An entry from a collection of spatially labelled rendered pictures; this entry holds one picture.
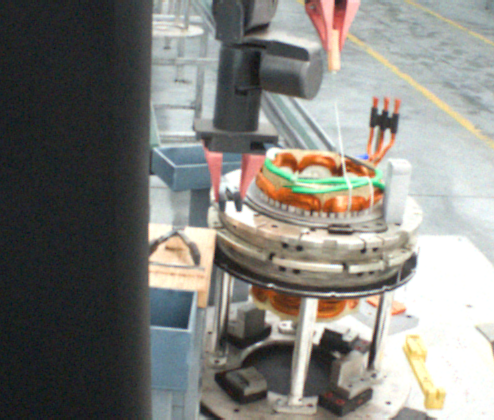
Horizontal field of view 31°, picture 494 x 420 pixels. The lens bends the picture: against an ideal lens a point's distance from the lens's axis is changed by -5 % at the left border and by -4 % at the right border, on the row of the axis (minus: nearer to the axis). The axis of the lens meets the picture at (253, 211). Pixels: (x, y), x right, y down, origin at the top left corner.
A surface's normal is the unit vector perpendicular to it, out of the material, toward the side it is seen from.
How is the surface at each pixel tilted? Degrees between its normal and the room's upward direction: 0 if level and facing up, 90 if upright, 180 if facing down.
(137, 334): 90
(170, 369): 90
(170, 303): 90
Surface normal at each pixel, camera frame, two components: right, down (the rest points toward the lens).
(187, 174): 0.44, 0.36
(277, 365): 0.09, -0.93
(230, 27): -0.47, 0.33
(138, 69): 0.95, 0.19
